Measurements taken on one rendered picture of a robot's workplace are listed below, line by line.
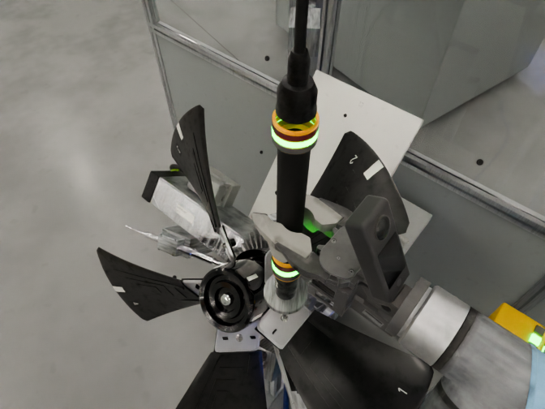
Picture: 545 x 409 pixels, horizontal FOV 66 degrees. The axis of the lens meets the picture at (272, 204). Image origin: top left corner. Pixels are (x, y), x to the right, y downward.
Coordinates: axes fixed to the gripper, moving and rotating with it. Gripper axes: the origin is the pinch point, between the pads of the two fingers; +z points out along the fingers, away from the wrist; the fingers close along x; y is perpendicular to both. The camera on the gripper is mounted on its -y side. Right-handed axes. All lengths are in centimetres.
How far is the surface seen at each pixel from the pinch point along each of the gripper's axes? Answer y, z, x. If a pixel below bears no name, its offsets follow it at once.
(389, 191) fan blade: 6.2, -8.5, 16.5
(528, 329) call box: 43, -41, 34
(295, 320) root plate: 31.9, -4.8, 1.1
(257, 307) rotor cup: 27.2, 0.8, -2.8
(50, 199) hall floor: 152, 175, 9
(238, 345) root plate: 40.4, 2.5, -7.1
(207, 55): 53, 91, 70
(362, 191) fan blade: 8.8, -4.8, 16.1
